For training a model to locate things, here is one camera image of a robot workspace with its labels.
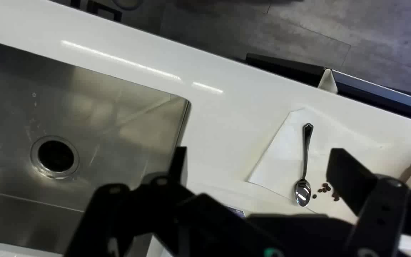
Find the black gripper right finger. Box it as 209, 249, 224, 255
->
325, 148, 411, 257

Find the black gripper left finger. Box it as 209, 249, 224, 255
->
64, 146, 282, 257

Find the pile of coffee beans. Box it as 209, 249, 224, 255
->
311, 182, 341, 203

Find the stainless steel sink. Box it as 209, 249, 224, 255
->
0, 36, 191, 255

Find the silver metal spoon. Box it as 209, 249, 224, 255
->
292, 122, 315, 209

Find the white paper napkin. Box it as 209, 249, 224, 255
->
246, 108, 411, 226

